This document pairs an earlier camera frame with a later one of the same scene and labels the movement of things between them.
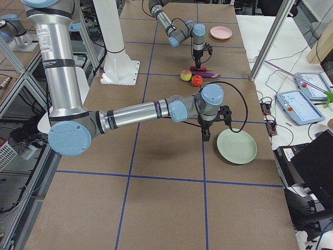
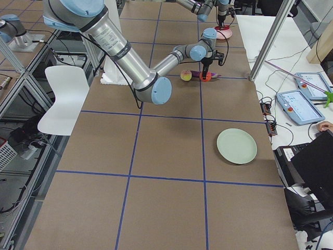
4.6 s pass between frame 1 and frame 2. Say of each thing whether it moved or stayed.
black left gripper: moved
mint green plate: stayed
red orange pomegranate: moved
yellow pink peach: stayed
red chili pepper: moved
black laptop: stayed
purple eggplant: stayed
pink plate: stayed
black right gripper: moved
